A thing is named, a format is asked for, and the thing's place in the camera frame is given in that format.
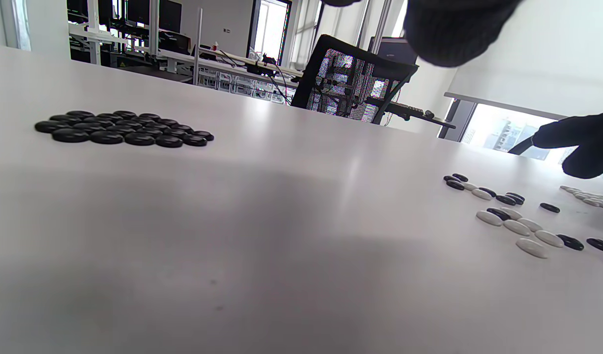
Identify dark framed glass door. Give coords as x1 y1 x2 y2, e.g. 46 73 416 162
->
246 0 293 65

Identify pile of mixed Go stones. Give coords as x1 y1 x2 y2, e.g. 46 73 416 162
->
443 173 603 268

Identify person's right hand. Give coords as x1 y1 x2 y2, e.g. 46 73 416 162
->
531 109 603 180

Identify group of white Go stones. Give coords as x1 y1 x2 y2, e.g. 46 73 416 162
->
560 185 603 213

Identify white lab workbench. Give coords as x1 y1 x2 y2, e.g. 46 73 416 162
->
68 22 305 106

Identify black mesh office chair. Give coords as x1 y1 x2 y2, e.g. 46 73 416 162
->
290 33 420 125

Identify person's left hand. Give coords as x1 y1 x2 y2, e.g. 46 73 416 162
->
321 0 523 67

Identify black keyboard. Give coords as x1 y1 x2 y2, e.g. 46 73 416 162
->
388 102 425 117

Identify black keyboard tray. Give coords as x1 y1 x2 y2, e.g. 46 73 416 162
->
380 101 457 130

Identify aluminium profile rods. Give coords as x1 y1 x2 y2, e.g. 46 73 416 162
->
193 7 204 86

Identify group of black Go stones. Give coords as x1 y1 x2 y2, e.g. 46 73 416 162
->
34 110 215 148

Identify white roller blind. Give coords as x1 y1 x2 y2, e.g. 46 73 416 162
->
444 0 603 121

